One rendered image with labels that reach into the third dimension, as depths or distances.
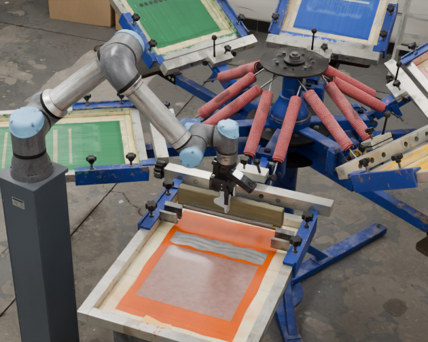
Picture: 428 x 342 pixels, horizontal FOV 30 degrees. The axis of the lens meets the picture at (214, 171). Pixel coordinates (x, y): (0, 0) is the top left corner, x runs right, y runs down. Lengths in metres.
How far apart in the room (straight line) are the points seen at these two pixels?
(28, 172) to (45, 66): 3.73
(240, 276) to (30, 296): 0.87
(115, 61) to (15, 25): 4.80
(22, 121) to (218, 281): 0.86
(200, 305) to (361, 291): 1.74
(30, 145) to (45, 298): 0.64
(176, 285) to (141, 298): 0.13
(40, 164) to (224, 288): 0.77
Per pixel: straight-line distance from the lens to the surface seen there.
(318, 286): 4.29
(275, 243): 2.90
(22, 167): 2.86
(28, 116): 2.82
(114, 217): 4.72
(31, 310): 3.26
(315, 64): 3.50
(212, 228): 3.03
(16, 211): 2.98
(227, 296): 2.73
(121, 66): 2.60
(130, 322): 2.59
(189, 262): 2.87
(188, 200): 3.00
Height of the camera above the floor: 2.76
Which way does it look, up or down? 33 degrees down
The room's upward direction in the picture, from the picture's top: 2 degrees clockwise
